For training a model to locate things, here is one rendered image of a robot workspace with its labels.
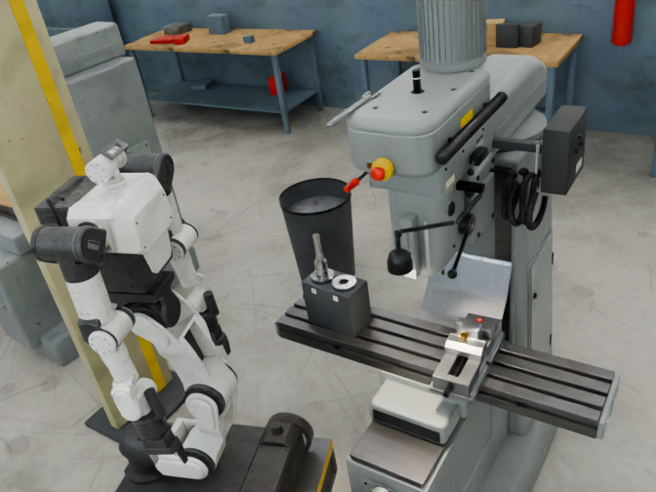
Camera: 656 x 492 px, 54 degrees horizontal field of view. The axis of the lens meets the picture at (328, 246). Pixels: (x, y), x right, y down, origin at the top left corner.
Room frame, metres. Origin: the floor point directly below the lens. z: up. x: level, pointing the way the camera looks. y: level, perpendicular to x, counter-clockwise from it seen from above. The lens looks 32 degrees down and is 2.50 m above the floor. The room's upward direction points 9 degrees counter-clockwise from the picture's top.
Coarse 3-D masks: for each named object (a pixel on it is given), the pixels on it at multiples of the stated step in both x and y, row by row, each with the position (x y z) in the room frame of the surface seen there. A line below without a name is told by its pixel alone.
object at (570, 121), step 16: (560, 112) 1.79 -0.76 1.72; (576, 112) 1.77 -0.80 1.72; (544, 128) 1.70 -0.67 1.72; (560, 128) 1.68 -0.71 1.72; (576, 128) 1.70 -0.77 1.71; (544, 144) 1.69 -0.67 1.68; (560, 144) 1.66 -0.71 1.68; (576, 144) 1.66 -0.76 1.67; (544, 160) 1.69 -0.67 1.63; (560, 160) 1.66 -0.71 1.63; (576, 160) 1.72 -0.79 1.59; (544, 176) 1.69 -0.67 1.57; (560, 176) 1.66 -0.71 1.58; (576, 176) 1.74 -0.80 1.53; (560, 192) 1.66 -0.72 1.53
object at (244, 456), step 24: (240, 432) 1.82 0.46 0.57; (264, 432) 1.78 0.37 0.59; (288, 432) 1.74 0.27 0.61; (144, 456) 1.65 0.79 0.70; (240, 456) 1.70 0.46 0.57; (264, 456) 1.66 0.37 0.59; (288, 456) 1.65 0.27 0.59; (144, 480) 1.64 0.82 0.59; (168, 480) 1.64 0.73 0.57; (192, 480) 1.62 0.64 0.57; (216, 480) 1.60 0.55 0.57; (240, 480) 1.59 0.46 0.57; (264, 480) 1.55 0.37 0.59; (288, 480) 1.58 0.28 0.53
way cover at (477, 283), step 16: (464, 256) 2.01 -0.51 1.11; (480, 256) 1.98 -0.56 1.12; (464, 272) 1.99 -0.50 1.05; (480, 272) 1.95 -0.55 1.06; (496, 272) 1.92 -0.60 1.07; (432, 288) 2.02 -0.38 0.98; (448, 288) 1.99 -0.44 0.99; (464, 288) 1.96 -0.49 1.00; (480, 288) 1.92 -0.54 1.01; (496, 288) 1.89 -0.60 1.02; (432, 304) 1.97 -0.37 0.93; (448, 304) 1.95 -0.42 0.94; (464, 304) 1.92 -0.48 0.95; (480, 304) 1.89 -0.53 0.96; (496, 304) 1.86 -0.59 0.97; (432, 320) 1.92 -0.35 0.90; (448, 320) 1.89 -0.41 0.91
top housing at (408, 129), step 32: (384, 96) 1.72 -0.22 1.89; (416, 96) 1.68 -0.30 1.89; (448, 96) 1.64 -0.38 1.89; (480, 96) 1.74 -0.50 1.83; (352, 128) 1.59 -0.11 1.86; (384, 128) 1.53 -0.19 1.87; (416, 128) 1.49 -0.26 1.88; (448, 128) 1.56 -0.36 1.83; (352, 160) 1.61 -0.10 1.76; (416, 160) 1.48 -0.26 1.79
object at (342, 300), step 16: (336, 272) 1.98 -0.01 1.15; (304, 288) 1.95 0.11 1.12; (320, 288) 1.90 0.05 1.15; (336, 288) 1.87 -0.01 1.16; (352, 288) 1.86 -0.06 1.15; (320, 304) 1.91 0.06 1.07; (336, 304) 1.86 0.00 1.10; (352, 304) 1.83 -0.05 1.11; (368, 304) 1.89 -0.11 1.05; (320, 320) 1.92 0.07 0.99; (336, 320) 1.86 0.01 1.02; (352, 320) 1.82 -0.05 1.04; (368, 320) 1.88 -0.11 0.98; (352, 336) 1.82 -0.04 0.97
